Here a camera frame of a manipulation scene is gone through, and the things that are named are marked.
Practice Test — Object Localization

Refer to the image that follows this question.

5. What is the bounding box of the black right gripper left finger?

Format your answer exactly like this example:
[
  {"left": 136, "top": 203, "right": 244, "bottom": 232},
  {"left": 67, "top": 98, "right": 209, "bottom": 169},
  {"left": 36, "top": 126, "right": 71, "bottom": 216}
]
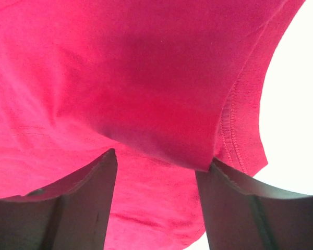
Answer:
[{"left": 0, "top": 149, "right": 117, "bottom": 249}]

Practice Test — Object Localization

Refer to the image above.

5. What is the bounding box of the magenta t shirt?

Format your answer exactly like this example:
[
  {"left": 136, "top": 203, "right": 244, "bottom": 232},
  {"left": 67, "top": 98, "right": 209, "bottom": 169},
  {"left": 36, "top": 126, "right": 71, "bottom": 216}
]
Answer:
[{"left": 0, "top": 1, "right": 303, "bottom": 249}]

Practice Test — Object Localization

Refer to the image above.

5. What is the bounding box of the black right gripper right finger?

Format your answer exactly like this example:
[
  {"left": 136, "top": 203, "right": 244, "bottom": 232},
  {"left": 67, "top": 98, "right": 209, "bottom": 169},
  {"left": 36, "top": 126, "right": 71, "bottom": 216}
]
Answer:
[{"left": 196, "top": 159, "right": 313, "bottom": 250}]

